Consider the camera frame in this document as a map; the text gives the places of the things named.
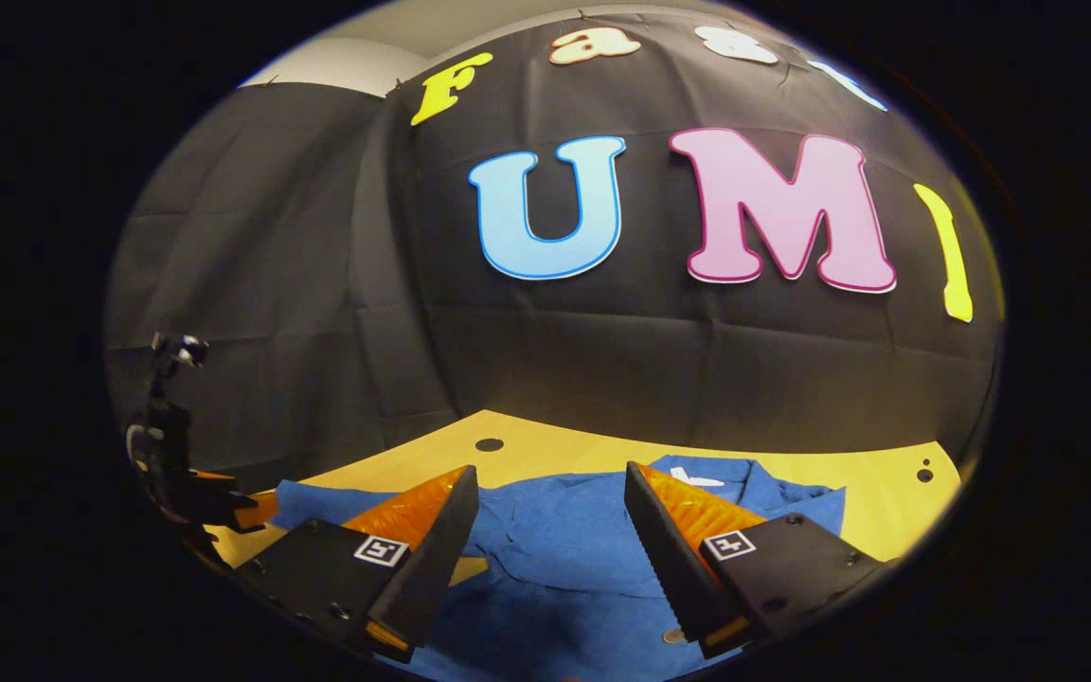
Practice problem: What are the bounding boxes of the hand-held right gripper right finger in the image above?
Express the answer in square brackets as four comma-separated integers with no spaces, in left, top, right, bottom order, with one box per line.
[623,461,892,659]

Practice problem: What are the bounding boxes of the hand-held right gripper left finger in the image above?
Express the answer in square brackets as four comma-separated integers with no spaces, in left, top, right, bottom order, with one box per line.
[228,464,480,664]

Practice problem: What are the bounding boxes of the blue corduroy jacket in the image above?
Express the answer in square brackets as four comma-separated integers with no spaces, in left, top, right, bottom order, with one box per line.
[271,455,848,681]

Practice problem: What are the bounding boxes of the black backdrop cloth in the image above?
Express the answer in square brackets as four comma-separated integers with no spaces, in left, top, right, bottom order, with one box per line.
[105,5,1006,475]

